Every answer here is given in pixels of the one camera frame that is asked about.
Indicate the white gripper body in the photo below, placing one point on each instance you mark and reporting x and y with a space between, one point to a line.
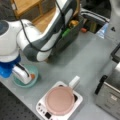
21 73

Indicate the teal bowl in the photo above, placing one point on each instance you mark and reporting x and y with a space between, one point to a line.
32 70

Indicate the white induction cooker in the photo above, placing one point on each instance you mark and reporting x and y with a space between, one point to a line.
46 115

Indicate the pink frying pan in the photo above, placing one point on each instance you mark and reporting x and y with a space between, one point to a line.
60 100

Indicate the grey metal drawer bin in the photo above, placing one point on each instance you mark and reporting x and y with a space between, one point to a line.
65 41

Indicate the wooden shelf cabinet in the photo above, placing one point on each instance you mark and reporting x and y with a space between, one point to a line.
38 10

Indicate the green toy vegetable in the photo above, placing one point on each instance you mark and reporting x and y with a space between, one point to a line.
66 32

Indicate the yellow toy vegetable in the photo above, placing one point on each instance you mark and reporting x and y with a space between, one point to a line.
73 23

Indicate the small orange object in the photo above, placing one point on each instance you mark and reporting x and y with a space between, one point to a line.
84 30

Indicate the stainless toaster oven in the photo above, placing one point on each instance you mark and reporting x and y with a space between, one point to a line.
108 89

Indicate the blue striped cloth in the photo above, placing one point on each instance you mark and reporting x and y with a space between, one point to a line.
107 30

